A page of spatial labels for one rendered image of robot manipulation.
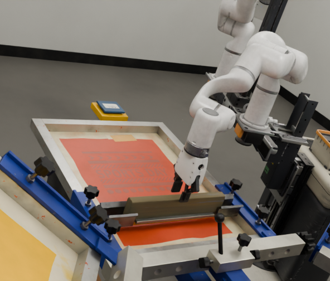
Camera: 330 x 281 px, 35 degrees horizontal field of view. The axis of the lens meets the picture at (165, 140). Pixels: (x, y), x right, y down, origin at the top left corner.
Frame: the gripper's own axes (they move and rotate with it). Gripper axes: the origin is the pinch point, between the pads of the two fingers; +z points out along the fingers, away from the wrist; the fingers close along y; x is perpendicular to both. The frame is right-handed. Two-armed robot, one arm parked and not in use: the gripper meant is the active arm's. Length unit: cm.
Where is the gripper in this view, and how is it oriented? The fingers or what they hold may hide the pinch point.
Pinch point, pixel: (180, 192)
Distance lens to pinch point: 162.9
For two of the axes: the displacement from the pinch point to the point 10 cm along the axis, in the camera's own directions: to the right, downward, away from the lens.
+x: -8.4, -0.1, -5.4
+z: -2.9, 8.6, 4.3
